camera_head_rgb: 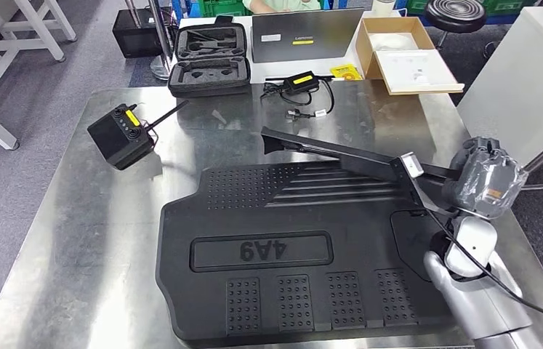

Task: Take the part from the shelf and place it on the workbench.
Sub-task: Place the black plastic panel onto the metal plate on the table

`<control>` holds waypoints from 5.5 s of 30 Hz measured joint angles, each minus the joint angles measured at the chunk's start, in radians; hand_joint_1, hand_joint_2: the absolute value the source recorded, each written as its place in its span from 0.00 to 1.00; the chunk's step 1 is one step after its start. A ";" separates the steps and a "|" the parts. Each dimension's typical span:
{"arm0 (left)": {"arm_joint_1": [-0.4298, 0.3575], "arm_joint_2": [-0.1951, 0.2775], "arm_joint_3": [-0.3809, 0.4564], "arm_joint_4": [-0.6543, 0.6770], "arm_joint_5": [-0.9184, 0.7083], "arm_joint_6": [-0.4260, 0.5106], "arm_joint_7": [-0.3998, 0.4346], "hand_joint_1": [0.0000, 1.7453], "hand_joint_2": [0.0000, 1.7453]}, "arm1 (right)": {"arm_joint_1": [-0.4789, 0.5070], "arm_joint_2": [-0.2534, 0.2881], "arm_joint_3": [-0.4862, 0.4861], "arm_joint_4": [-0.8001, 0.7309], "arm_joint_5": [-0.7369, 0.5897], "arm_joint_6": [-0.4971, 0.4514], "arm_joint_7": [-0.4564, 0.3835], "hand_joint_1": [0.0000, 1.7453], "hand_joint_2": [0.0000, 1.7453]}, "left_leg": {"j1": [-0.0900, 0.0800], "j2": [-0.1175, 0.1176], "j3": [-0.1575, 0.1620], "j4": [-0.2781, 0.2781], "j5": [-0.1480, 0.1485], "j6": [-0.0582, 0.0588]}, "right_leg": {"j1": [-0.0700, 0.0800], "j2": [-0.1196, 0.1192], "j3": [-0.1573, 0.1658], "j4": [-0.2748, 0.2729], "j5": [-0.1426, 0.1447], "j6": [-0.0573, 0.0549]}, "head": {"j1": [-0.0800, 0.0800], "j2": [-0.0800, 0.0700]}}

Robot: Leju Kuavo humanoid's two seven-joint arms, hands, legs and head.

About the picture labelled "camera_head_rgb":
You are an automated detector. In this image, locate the black cabinet box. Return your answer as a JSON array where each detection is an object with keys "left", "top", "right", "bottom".
[{"left": 112, "top": 8, "right": 176, "bottom": 60}]

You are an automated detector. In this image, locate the open cardboard box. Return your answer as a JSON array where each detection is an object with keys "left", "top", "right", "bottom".
[{"left": 355, "top": 17, "right": 464, "bottom": 96}]

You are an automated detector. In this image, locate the yellow printed leaflet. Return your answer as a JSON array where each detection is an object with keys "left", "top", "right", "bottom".
[{"left": 329, "top": 63, "right": 363, "bottom": 81}]

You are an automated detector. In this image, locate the black cable bundle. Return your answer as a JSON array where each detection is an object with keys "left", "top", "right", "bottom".
[{"left": 260, "top": 76, "right": 336, "bottom": 121}]

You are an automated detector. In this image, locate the grey laptop computer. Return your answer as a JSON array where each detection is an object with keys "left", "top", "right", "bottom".
[{"left": 251, "top": 8, "right": 364, "bottom": 65}]

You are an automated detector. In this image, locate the stainless steel workbench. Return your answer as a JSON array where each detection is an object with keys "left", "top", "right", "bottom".
[{"left": 0, "top": 79, "right": 543, "bottom": 349}]

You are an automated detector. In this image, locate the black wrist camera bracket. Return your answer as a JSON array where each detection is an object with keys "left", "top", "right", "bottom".
[{"left": 389, "top": 158, "right": 462, "bottom": 219}]

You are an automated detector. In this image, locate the person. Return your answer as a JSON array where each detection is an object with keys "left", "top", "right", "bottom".
[{"left": 242, "top": 0, "right": 323, "bottom": 15}]

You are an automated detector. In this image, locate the long black plastic panel part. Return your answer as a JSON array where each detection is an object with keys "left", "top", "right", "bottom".
[{"left": 260, "top": 126, "right": 462, "bottom": 195}]

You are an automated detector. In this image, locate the black power adapter yellow label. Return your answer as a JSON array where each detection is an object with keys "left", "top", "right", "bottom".
[{"left": 283, "top": 71, "right": 321, "bottom": 96}]

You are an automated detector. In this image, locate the white cup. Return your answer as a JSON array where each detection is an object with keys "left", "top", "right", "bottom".
[{"left": 372, "top": 0, "right": 396, "bottom": 17}]

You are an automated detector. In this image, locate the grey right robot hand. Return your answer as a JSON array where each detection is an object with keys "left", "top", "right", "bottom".
[{"left": 442, "top": 136, "right": 530, "bottom": 221}]

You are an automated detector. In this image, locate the white packing foam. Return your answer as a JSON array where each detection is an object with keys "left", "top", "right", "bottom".
[{"left": 369, "top": 31, "right": 420, "bottom": 52}]

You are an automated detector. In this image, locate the black foam-lined carrying case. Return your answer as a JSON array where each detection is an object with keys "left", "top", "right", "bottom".
[{"left": 167, "top": 15, "right": 252, "bottom": 99}]

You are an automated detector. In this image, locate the black plastic engine cover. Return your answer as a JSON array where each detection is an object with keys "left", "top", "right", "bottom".
[{"left": 155, "top": 160, "right": 467, "bottom": 347}]

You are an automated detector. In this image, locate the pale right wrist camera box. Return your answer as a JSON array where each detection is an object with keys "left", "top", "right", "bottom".
[{"left": 398, "top": 151, "right": 426, "bottom": 177}]

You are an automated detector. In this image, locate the white cabinet panel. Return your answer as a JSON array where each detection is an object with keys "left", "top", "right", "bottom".
[{"left": 456, "top": 5, "right": 543, "bottom": 167}]

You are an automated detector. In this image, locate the chrome pole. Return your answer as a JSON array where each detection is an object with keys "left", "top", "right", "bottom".
[{"left": 124, "top": 0, "right": 143, "bottom": 30}]

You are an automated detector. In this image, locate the blue metal storage rack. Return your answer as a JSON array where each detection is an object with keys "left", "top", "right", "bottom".
[{"left": 171, "top": 0, "right": 201, "bottom": 24}]

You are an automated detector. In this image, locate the black round stool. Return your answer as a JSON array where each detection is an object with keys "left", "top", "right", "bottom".
[{"left": 424, "top": 0, "right": 488, "bottom": 49}]

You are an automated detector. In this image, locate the black charger with yellow label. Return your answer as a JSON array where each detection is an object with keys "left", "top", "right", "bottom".
[{"left": 87, "top": 103, "right": 158, "bottom": 172}]

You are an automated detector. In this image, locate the chrome stanchion with round base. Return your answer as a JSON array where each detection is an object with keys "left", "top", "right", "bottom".
[{"left": 147, "top": 0, "right": 176, "bottom": 82}]

